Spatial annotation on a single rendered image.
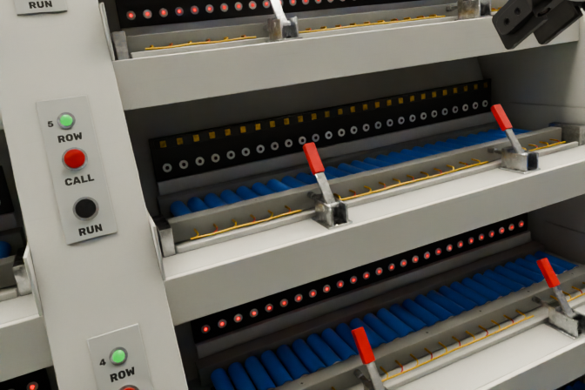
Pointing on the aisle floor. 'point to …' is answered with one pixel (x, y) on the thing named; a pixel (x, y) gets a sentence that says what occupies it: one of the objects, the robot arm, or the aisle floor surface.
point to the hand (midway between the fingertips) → (535, 16)
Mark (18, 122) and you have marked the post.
